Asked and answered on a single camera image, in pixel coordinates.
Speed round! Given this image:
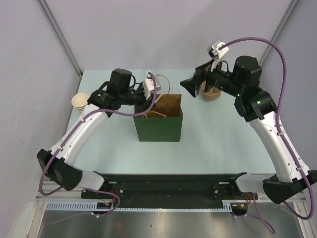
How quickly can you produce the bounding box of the purple cable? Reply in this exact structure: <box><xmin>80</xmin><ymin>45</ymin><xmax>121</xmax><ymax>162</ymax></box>
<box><xmin>220</xmin><ymin>37</ymin><xmax>313</xmax><ymax>234</ymax></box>
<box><xmin>39</xmin><ymin>73</ymin><xmax>157</xmax><ymax>225</ymax></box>

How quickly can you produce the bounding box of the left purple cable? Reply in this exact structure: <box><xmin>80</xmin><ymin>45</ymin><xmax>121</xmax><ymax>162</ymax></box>
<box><xmin>39</xmin><ymin>73</ymin><xmax>157</xmax><ymax>225</ymax></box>

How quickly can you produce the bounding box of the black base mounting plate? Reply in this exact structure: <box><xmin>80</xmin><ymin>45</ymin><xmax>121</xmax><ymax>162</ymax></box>
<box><xmin>81</xmin><ymin>174</ymin><xmax>254</xmax><ymax>209</ymax></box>

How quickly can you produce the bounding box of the green brown paper bag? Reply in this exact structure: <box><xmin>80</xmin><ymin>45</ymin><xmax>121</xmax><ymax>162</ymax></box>
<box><xmin>134</xmin><ymin>93</ymin><xmax>183</xmax><ymax>142</ymax></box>

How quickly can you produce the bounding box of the white slotted cable duct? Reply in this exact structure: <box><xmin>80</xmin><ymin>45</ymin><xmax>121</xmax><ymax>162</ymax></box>
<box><xmin>46</xmin><ymin>200</ymin><xmax>263</xmax><ymax>213</ymax></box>

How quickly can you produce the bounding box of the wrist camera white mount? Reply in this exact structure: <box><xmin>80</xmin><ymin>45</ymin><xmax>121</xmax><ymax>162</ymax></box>
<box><xmin>142</xmin><ymin>70</ymin><xmax>161</xmax><ymax>100</ymax></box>
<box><xmin>207</xmin><ymin>40</ymin><xmax>229</xmax><ymax>70</ymax></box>

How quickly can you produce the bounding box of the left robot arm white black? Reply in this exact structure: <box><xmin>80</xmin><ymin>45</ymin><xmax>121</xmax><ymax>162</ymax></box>
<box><xmin>37</xmin><ymin>68</ymin><xmax>159</xmax><ymax>198</ymax></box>

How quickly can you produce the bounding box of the right aluminium frame post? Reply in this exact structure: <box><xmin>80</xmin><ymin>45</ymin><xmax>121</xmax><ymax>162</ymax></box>
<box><xmin>259</xmin><ymin>0</ymin><xmax>300</xmax><ymax>66</ymax></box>

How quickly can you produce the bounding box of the aluminium rail bottom right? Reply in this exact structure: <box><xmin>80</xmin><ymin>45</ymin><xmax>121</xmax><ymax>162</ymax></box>
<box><xmin>258</xmin><ymin>192</ymin><xmax>306</xmax><ymax>202</ymax></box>

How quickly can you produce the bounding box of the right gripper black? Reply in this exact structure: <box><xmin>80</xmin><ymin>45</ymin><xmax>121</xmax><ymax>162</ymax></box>
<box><xmin>180</xmin><ymin>57</ymin><xmax>244</xmax><ymax>98</ymax></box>

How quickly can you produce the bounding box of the aluminium frame post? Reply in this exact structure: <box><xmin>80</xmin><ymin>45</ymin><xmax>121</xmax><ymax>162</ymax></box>
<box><xmin>36</xmin><ymin>0</ymin><xmax>83</xmax><ymax>78</ymax></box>
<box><xmin>259</xmin><ymin>0</ymin><xmax>300</xmax><ymax>66</ymax></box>

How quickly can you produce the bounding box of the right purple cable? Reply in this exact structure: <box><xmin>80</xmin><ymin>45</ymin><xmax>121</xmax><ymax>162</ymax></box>
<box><xmin>220</xmin><ymin>37</ymin><xmax>313</xmax><ymax>234</ymax></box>

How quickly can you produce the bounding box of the brown pulp cup carrier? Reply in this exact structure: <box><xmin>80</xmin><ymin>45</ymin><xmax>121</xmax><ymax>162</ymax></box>
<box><xmin>200</xmin><ymin>81</ymin><xmax>221</xmax><ymax>101</ymax></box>

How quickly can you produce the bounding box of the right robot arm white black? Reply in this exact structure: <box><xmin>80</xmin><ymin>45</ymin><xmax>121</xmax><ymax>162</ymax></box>
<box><xmin>180</xmin><ymin>56</ymin><xmax>317</xmax><ymax>204</ymax></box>

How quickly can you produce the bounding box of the left aluminium frame post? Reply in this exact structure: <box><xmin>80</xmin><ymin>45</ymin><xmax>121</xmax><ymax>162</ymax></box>
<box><xmin>36</xmin><ymin>0</ymin><xmax>83</xmax><ymax>78</ymax></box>

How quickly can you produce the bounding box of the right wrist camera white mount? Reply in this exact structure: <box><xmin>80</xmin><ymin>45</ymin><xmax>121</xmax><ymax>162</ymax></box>
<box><xmin>207</xmin><ymin>40</ymin><xmax>229</xmax><ymax>70</ymax></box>

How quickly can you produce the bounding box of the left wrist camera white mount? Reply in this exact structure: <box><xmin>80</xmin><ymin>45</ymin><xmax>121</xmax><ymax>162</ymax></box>
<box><xmin>142</xmin><ymin>70</ymin><xmax>161</xmax><ymax>100</ymax></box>

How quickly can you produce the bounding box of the stack of paper cups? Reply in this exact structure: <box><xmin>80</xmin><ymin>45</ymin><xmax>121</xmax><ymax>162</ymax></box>
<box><xmin>71</xmin><ymin>93</ymin><xmax>90</xmax><ymax>113</ymax></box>

